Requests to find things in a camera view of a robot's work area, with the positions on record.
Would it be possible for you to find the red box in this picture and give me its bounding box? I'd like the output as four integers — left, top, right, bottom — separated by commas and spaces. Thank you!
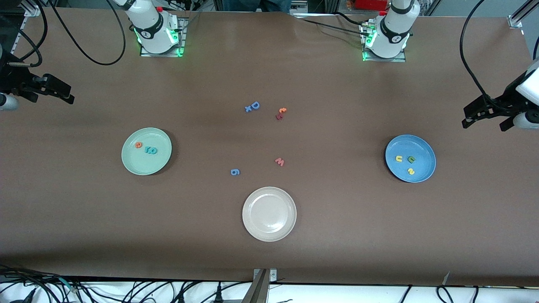
354, 0, 390, 11

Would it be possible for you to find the blue plate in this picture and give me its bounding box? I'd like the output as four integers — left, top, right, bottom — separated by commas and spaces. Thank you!
385, 134, 437, 183

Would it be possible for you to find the black jack plug cable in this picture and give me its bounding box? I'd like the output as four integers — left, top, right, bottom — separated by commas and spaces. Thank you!
8, 288, 37, 303

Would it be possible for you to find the aluminium profile with bracket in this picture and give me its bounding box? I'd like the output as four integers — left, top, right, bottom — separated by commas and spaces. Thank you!
15, 0, 43, 51
507, 0, 539, 29
242, 268, 278, 303

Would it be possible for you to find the pale green plate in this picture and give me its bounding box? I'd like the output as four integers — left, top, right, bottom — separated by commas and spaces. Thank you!
121, 128, 172, 175

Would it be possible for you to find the brown table mat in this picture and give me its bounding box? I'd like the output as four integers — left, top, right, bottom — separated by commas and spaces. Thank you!
0, 8, 539, 287

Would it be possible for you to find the person in blue jeans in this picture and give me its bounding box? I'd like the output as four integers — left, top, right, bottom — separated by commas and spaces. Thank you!
221, 0, 292, 12

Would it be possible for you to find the teal cable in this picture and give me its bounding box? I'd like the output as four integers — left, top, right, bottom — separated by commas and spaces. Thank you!
57, 277, 80, 294

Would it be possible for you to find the beige plate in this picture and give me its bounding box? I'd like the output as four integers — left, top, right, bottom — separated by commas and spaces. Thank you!
242, 186, 297, 242

